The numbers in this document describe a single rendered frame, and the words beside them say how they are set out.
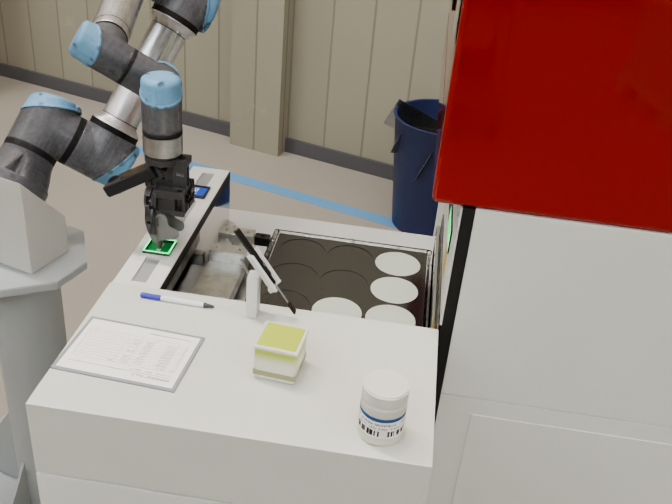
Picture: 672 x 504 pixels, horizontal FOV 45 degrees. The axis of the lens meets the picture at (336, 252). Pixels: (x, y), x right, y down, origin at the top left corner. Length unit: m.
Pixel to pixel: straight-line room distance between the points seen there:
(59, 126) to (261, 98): 2.56
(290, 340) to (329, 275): 0.44
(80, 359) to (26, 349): 0.66
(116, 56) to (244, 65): 2.79
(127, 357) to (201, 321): 0.16
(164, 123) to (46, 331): 0.70
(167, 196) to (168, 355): 0.35
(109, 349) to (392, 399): 0.50
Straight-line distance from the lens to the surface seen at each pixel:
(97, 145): 1.90
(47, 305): 2.00
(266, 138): 4.43
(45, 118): 1.89
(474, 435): 1.65
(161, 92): 1.51
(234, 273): 1.76
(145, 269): 1.64
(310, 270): 1.75
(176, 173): 1.58
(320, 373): 1.36
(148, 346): 1.41
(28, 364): 2.08
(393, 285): 1.73
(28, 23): 5.37
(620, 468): 1.73
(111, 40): 1.61
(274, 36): 4.23
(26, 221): 1.85
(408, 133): 3.55
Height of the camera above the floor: 1.83
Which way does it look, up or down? 31 degrees down
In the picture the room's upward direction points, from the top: 5 degrees clockwise
